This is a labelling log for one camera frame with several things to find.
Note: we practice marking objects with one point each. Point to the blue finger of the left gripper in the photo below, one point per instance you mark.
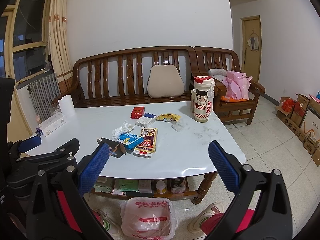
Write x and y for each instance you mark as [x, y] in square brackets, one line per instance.
[71, 147]
[28, 144]

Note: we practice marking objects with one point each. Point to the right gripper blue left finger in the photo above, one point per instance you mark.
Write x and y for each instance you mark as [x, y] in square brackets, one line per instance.
[90, 168]

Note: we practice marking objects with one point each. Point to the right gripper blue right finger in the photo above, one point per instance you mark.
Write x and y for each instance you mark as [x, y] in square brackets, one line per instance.
[227, 166]

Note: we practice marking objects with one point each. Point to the black carton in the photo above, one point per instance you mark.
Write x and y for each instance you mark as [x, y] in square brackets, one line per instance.
[117, 149]

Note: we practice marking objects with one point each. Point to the white tissue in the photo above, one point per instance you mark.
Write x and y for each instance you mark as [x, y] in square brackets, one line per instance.
[126, 127]

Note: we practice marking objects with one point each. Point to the yellow maroon medicine box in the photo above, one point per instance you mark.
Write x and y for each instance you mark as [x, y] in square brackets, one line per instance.
[148, 146]

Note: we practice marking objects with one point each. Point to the red cigarette box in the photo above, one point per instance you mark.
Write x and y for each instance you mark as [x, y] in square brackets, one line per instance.
[137, 112]

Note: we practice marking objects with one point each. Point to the yellow snack wrapper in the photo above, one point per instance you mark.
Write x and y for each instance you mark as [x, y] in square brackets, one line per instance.
[169, 117]

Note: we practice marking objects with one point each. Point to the clear plastic cup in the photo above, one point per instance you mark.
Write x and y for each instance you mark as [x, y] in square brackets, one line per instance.
[179, 125]

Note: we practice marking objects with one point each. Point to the white red trash bag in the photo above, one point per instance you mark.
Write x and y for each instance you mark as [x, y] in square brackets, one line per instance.
[148, 218]

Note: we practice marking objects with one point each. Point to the white tissue box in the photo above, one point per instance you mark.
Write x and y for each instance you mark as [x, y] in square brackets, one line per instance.
[51, 124]

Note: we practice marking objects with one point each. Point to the white paper roll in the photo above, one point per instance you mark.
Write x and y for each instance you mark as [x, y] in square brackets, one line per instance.
[67, 106]

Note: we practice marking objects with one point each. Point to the blue cartoon medicine box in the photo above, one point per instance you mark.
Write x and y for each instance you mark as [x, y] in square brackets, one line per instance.
[130, 141]

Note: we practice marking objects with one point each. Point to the grey radiator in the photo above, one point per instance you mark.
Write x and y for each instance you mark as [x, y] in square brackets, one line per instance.
[42, 92]

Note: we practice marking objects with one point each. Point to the white blue medicine box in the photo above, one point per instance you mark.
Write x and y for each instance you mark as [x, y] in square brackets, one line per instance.
[146, 120]

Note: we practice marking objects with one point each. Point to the brown drink cartons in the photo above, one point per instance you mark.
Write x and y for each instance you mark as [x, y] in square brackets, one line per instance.
[192, 100]

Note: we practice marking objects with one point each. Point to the large cartoon tumbler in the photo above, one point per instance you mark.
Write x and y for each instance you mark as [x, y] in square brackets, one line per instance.
[204, 95]

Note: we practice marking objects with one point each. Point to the pink plastic bag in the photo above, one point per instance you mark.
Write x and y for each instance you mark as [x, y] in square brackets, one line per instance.
[237, 85]

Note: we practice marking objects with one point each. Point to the wooden bench sofa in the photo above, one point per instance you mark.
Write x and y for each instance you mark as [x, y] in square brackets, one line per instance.
[117, 78]

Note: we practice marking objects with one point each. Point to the cardboard boxes stack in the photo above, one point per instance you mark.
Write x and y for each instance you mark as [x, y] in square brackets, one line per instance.
[301, 116]

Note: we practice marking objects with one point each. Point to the grey neck pillow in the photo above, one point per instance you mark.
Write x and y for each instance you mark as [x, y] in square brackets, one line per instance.
[218, 73]

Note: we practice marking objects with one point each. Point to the beige curtain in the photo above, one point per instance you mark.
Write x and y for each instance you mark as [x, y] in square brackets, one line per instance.
[58, 44]

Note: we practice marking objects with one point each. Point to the beige back cushion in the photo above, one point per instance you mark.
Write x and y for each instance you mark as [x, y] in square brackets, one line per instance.
[164, 81]

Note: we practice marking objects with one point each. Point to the wooden armchair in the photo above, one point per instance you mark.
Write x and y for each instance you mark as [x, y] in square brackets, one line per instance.
[209, 58]

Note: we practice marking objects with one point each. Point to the yellow door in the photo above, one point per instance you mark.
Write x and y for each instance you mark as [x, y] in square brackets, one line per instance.
[251, 46]

